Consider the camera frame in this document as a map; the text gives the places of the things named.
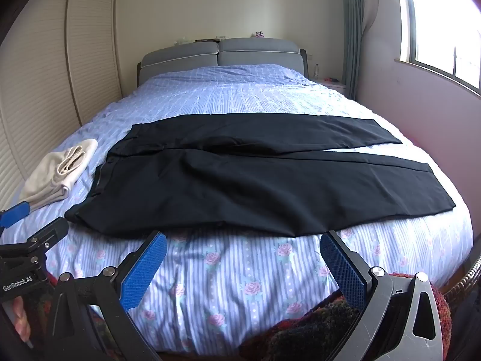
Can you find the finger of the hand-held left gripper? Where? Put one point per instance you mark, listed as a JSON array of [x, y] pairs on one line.
[[50, 233], [17, 212]]

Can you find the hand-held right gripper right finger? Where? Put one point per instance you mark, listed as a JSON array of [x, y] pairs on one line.
[[344, 270]]

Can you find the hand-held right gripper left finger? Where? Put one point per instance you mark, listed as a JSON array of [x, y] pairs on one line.
[[144, 270]]

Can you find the black pants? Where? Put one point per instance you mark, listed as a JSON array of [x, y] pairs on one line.
[[225, 188]]

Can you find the person's left hand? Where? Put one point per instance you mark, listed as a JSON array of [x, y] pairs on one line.
[[20, 317]]

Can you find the folded cream cloth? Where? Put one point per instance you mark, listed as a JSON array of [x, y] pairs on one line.
[[49, 173]]

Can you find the red and black knitted cloth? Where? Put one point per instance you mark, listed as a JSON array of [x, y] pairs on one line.
[[300, 331]]

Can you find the brown wicker furniture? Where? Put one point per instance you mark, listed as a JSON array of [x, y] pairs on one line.
[[466, 276]]

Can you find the cream louvred wardrobe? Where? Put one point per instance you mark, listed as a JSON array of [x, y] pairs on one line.
[[49, 64]]

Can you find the white nightstand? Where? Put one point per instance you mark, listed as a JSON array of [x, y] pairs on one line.
[[336, 85]]

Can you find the clear plastic bottle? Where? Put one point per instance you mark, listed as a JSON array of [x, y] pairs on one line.
[[316, 72]]

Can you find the bed with lilac sheet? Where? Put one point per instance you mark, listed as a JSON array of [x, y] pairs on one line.
[[244, 94]]

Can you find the grey padded headboard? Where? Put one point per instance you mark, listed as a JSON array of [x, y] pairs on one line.
[[180, 58]]

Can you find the grey-green curtain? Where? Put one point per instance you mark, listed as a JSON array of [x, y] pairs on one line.
[[353, 26]]

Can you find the small pink toy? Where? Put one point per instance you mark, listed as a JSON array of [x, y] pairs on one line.
[[259, 34]]

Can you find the window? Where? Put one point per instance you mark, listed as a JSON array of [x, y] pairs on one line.
[[443, 18]]

